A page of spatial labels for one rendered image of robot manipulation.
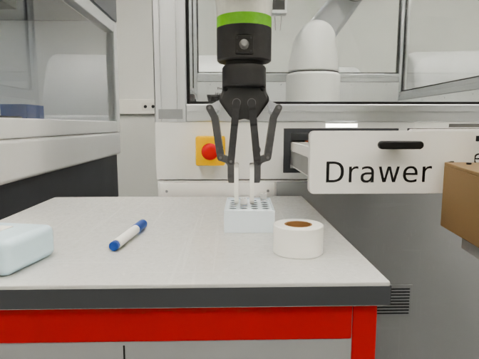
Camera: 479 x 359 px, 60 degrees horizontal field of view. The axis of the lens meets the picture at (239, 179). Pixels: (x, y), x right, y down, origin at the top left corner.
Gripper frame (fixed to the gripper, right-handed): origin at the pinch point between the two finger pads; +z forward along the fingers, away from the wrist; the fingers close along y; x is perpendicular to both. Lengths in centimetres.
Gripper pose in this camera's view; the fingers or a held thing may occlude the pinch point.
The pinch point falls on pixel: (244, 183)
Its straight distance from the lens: 73.1
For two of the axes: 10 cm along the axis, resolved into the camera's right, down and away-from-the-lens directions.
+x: 0.1, -1.3, 9.9
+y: 10.0, 0.0, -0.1
